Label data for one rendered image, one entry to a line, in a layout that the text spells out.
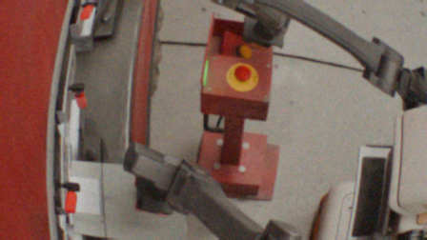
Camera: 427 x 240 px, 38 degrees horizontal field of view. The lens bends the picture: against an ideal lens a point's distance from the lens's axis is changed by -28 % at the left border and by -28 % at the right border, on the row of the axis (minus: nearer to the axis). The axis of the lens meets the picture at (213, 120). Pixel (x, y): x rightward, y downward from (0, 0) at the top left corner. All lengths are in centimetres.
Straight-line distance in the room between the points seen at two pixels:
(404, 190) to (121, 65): 88
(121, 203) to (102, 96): 33
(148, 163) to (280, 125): 142
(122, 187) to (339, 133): 130
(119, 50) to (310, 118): 106
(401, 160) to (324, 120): 147
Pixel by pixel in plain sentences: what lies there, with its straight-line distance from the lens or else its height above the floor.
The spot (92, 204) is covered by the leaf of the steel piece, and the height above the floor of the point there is 100.
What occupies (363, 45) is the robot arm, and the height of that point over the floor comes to 131.
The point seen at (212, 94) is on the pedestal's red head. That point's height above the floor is 78.
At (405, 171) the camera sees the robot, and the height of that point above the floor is 133.
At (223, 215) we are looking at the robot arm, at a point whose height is 142.
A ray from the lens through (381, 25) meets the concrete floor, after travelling 306.
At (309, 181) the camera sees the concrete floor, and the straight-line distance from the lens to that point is 270.
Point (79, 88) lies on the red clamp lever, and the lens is 144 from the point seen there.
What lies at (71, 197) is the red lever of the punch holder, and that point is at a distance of 132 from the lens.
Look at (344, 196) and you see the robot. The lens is 240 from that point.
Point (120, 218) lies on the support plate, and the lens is 160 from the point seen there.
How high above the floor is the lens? 254
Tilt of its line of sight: 68 degrees down
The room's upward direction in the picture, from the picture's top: 2 degrees clockwise
